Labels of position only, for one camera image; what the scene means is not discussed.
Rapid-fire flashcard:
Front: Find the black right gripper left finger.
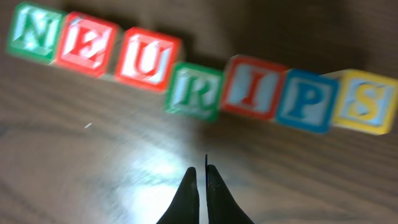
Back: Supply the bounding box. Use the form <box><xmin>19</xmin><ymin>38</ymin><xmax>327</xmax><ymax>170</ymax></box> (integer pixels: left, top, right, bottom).
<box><xmin>157</xmin><ymin>167</ymin><xmax>200</xmax><ymax>224</ymax></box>

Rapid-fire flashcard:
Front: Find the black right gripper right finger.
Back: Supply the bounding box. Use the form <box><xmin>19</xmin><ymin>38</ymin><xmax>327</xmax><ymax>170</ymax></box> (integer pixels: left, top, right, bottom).
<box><xmin>205</xmin><ymin>155</ymin><xmax>254</xmax><ymax>224</ymax></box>

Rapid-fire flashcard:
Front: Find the green R wooden block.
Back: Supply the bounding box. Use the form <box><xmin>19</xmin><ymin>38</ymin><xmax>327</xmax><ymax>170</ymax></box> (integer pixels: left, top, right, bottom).
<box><xmin>165</xmin><ymin>62</ymin><xmax>224</xmax><ymax>122</ymax></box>

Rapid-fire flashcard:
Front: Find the red I block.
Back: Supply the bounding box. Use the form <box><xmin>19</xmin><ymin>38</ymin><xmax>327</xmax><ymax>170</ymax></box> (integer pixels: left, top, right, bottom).
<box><xmin>220</xmin><ymin>54</ymin><xmax>289</xmax><ymax>120</ymax></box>

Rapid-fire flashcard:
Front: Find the blue P wooden block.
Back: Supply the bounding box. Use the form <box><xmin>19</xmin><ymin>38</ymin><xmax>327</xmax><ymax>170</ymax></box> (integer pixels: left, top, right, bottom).
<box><xmin>275</xmin><ymin>69</ymin><xmax>340</xmax><ymax>134</ymax></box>

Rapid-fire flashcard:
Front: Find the red U block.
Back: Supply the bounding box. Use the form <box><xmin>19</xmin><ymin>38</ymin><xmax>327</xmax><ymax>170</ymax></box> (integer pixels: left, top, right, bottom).
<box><xmin>114</xmin><ymin>27</ymin><xmax>182</xmax><ymax>93</ymax></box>

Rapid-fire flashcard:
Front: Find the yellow S wooden block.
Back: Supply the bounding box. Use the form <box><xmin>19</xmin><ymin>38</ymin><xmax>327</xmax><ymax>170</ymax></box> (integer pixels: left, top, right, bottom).
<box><xmin>324</xmin><ymin>69</ymin><xmax>397</xmax><ymax>135</ymax></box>

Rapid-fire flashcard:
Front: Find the red E wooden block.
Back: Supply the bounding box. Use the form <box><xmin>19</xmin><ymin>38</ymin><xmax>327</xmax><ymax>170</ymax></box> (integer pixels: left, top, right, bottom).
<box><xmin>55</xmin><ymin>11</ymin><xmax>119</xmax><ymax>78</ymax></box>

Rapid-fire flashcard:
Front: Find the green N wooden block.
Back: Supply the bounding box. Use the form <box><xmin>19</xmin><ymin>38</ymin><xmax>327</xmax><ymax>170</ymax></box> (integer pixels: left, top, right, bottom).
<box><xmin>6</xmin><ymin>1</ymin><xmax>67</xmax><ymax>65</ymax></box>

